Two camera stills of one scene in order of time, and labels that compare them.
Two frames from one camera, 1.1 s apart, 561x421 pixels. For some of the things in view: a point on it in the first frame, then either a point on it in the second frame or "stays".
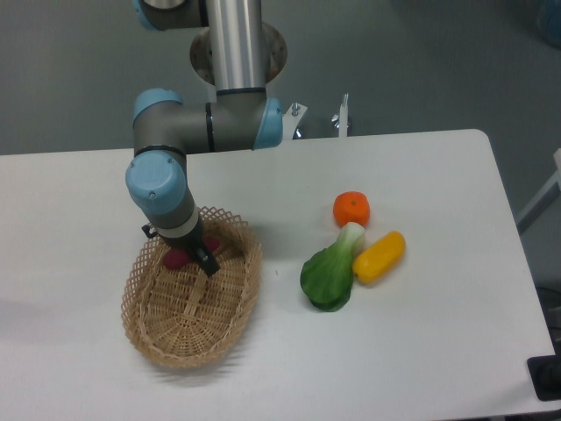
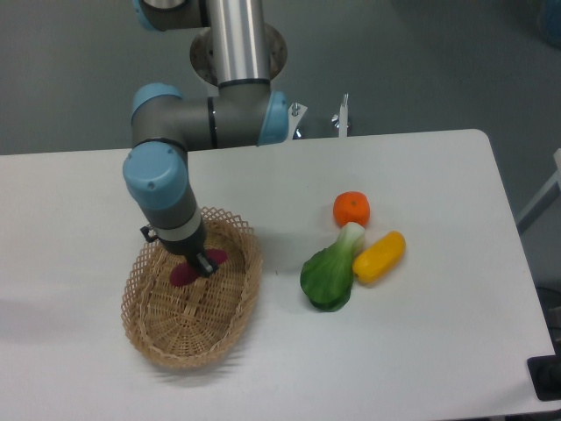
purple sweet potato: x=178 y=258 -> x=184 y=274
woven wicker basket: x=181 y=317 stays
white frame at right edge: x=543 y=199 stays
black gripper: x=188 y=244 stays
